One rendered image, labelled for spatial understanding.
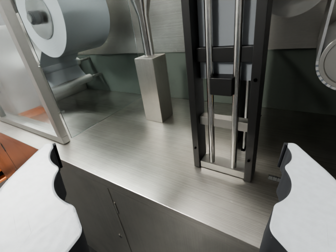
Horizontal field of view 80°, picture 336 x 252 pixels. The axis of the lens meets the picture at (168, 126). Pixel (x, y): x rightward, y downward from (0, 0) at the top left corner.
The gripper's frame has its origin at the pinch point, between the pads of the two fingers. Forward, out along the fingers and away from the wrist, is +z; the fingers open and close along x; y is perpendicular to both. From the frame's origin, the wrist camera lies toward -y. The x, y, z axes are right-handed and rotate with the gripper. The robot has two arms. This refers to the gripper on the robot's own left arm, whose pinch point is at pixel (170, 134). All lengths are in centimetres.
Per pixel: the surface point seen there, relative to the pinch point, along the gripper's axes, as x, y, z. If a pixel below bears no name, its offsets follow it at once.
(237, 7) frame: 12.8, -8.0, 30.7
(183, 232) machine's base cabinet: 5, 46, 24
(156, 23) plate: -4, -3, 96
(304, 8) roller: 28.2, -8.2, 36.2
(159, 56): -2, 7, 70
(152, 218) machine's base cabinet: -4, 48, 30
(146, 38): -7, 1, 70
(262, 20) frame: 16.3, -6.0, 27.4
